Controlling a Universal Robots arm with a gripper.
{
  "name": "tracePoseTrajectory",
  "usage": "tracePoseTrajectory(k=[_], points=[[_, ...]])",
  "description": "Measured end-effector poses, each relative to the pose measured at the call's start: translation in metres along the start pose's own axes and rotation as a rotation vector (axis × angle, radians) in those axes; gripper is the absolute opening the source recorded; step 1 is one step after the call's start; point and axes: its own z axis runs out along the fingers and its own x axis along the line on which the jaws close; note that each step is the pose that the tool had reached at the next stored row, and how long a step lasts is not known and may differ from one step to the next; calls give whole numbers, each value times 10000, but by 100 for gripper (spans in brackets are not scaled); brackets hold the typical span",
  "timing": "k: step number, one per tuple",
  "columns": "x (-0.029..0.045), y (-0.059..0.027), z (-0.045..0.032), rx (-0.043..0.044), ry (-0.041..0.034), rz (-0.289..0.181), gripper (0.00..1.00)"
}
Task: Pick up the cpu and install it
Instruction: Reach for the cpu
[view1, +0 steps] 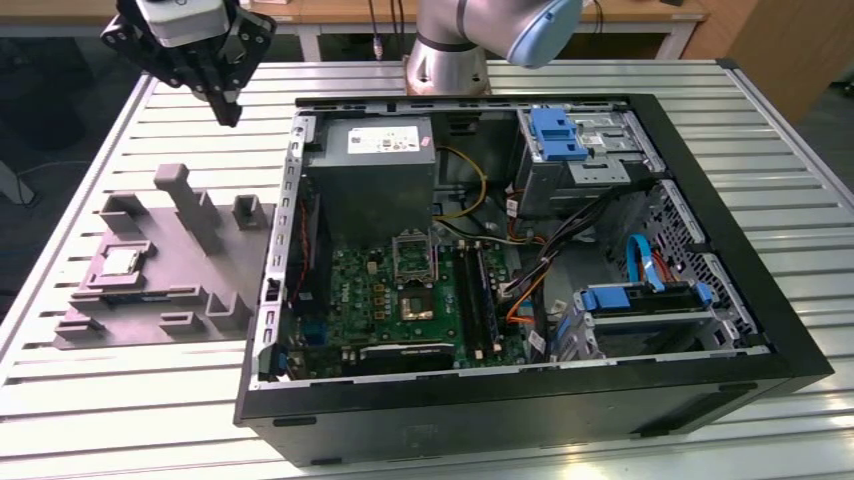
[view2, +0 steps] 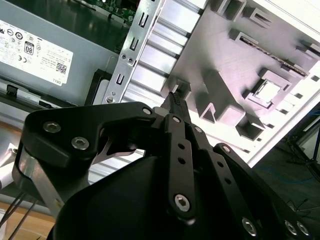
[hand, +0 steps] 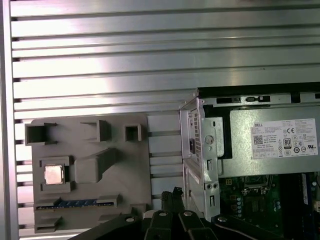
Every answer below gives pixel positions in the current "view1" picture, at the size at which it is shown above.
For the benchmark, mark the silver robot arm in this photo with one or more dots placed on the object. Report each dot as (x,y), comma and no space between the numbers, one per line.
(443,65)

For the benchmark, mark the white stand leg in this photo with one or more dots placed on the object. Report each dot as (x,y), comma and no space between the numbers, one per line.
(13,182)

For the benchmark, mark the blue disk carrier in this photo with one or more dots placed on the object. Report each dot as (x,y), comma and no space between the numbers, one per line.
(607,299)
(556,135)

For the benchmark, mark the silver drive cage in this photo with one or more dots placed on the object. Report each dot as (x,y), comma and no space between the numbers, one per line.
(654,316)
(587,175)

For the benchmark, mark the wooden cabinet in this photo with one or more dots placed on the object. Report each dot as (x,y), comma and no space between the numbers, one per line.
(787,50)

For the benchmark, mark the metal locking lever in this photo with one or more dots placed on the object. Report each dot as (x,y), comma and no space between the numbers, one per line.
(435,265)

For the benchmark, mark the short blue expansion slot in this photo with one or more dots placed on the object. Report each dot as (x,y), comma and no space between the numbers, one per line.
(315,335)

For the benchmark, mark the green motherboard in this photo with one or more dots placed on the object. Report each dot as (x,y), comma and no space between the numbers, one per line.
(360,295)

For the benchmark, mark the white rounded camera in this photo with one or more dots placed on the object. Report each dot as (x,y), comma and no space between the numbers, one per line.
(183,25)

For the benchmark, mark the grey parts rack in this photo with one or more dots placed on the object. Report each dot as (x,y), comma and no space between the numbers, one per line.
(173,260)

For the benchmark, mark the black graphics card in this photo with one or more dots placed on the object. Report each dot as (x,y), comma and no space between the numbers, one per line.
(400,352)

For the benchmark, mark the blue port connector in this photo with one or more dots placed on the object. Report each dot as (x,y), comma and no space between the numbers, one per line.
(280,362)

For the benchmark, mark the black PC case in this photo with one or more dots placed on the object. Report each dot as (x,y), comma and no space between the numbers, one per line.
(467,425)

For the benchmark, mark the wooden desk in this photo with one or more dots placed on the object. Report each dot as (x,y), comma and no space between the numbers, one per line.
(640,10)

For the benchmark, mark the black case fan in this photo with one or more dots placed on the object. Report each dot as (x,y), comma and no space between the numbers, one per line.
(321,280)

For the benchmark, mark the silver CPU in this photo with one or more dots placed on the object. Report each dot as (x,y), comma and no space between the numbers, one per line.
(120,261)

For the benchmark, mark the grey power supply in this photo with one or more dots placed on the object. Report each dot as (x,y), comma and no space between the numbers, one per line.
(373,195)

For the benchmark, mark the CPU socket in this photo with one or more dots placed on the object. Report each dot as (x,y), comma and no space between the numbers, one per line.
(419,306)

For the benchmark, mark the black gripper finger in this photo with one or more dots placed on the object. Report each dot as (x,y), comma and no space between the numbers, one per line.
(253,45)
(142,55)

